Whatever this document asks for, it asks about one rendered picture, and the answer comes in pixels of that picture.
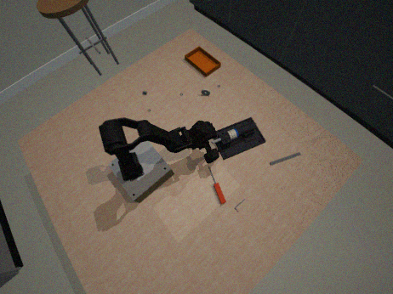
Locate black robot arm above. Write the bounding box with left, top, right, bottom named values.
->
left=99, top=117, right=217, bottom=181

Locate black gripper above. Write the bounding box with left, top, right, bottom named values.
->
left=192, top=140, right=221, bottom=163

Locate red-handled screwdriver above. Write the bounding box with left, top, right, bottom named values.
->
left=208, top=167, right=226, bottom=204

